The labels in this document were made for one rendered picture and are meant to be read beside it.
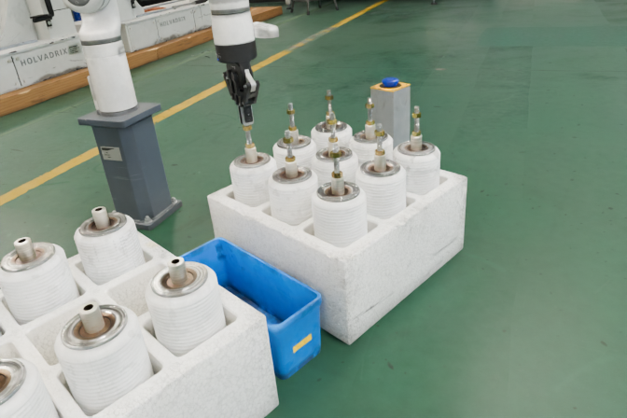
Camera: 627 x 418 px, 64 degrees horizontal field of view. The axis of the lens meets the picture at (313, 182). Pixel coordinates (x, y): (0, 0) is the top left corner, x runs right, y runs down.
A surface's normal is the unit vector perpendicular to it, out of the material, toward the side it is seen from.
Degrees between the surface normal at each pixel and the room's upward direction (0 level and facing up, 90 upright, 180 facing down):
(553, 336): 0
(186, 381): 90
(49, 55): 90
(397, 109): 90
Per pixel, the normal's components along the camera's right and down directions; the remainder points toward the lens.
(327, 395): -0.08, -0.90
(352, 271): 0.71, 0.26
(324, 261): -0.70, 0.36
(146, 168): 0.93, 0.10
